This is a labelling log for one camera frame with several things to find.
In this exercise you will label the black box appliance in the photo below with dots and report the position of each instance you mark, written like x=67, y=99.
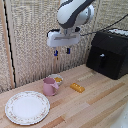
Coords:
x=108, y=55

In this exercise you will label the pink cup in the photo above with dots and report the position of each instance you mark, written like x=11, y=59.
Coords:
x=49, y=87

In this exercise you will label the wooden frame post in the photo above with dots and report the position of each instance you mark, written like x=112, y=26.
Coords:
x=4, y=43

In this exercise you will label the white floral rim plate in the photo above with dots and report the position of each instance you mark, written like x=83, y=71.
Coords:
x=27, y=107

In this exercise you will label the yellow block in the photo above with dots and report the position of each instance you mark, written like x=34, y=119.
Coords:
x=77, y=87

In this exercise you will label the white object atop black box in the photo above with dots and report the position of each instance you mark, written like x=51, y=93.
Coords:
x=119, y=32

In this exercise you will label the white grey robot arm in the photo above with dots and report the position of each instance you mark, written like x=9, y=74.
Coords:
x=71, y=13

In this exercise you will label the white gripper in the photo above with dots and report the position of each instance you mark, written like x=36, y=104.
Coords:
x=63, y=38

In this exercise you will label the small bowl with yellow food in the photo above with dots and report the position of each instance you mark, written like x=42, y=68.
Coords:
x=57, y=79

